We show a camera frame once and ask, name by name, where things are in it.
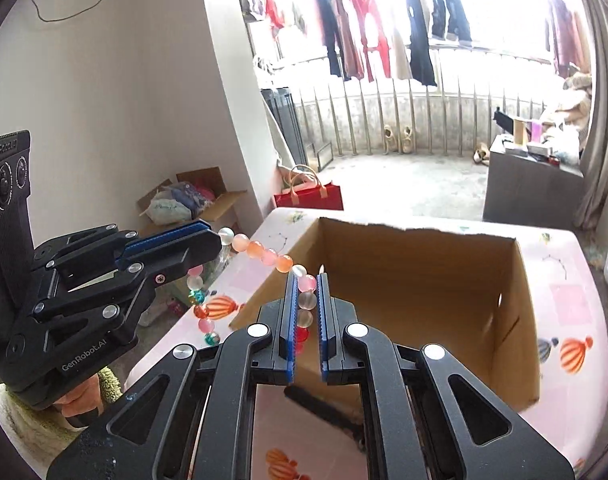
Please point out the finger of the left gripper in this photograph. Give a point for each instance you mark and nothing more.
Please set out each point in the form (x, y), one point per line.
(195, 236)
(176, 265)

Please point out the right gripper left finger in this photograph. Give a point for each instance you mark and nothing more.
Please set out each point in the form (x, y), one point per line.
(276, 360)

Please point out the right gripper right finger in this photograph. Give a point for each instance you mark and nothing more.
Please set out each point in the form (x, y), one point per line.
(337, 366)

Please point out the person's left hand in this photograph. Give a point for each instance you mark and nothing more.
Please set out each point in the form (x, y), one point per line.
(84, 398)

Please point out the small cardboard box with clutter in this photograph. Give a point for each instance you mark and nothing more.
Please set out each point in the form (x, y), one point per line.
(195, 195)

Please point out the pink patterned table cover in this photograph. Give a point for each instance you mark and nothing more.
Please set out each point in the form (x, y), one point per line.
(571, 332)

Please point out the red gift bag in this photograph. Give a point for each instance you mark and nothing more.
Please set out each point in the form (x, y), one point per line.
(305, 189)

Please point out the large open cardboard box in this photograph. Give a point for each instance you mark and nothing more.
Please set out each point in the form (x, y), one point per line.
(447, 284)

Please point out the metal balcony railing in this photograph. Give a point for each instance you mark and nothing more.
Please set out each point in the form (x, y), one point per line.
(387, 116)

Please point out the grey cabinet on balcony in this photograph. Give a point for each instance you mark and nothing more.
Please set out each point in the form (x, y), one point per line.
(524, 191)

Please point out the dark navy hanging garment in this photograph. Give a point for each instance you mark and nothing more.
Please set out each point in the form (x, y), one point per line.
(421, 66)

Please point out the red hanging garment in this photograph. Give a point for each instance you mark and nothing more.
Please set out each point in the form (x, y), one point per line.
(367, 10)

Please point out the grey curtain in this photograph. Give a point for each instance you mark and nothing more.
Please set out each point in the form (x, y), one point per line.
(594, 161)

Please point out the black hanging jacket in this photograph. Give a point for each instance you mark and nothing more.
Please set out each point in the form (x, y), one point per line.
(450, 22)

